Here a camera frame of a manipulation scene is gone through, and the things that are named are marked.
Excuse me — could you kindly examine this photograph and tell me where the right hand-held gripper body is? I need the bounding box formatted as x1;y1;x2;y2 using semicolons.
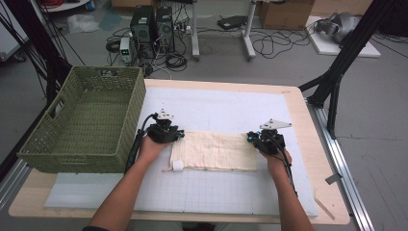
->
255;118;293;156

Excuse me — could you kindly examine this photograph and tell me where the white foam mat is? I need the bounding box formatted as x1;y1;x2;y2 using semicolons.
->
44;86;320;218

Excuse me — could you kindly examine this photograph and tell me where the person's right hand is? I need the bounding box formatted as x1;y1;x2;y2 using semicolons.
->
260;147;293;179

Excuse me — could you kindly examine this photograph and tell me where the white board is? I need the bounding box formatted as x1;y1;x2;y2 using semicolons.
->
305;15;382;59

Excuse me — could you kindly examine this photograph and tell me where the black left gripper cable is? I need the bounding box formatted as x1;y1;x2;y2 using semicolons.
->
124;113;160;174

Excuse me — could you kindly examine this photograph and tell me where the grey metal bracket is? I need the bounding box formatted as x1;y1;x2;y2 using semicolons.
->
324;172;344;186

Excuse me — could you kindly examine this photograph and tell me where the tangle of black floor cables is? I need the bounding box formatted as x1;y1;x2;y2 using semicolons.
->
249;28;310;61

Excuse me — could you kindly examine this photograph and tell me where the black computer tower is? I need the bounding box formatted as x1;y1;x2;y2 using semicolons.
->
129;5;157;44
156;6;176;53

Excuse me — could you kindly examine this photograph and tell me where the cream cloth with egg print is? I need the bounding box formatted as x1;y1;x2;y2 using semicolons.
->
162;129;260;173

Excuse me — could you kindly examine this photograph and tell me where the cardboard box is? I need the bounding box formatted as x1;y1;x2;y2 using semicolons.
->
258;0;317;31

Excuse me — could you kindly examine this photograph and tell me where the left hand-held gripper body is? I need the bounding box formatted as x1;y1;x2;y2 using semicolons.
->
146;109;179;144

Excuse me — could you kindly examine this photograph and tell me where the black metal stand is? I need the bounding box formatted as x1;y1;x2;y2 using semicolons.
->
0;0;73;107
297;0;397;141

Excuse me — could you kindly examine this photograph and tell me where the aluminium rail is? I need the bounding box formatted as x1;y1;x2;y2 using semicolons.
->
0;158;32;211
306;99;376;231

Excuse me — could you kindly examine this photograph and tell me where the green woven basket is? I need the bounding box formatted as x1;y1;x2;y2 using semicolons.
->
17;65;147;174

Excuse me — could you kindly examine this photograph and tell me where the small white power supply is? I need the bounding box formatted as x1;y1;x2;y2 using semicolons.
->
119;37;133;64

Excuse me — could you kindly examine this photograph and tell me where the wooden strip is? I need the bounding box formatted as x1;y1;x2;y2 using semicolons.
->
313;189;337;222

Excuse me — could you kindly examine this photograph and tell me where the white desk frame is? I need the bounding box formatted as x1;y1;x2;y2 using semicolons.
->
190;0;258;63

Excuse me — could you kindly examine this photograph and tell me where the flat black device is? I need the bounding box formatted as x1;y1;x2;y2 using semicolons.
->
217;14;249;31

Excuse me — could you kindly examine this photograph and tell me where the clear plastic bag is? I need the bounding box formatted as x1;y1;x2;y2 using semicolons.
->
66;13;101;35

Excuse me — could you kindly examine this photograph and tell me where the person's left hand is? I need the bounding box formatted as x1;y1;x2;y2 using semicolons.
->
137;136;171;165

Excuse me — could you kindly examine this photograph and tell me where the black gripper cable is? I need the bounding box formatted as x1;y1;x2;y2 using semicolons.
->
272;130;299;197
124;113;160;174

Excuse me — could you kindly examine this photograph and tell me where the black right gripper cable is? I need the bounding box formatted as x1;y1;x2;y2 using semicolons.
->
272;130;299;197

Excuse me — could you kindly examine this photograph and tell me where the grey headset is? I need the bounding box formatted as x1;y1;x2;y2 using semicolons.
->
315;12;362;44

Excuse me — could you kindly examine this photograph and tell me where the coiled black cable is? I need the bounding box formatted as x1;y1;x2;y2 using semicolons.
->
165;52;189;72

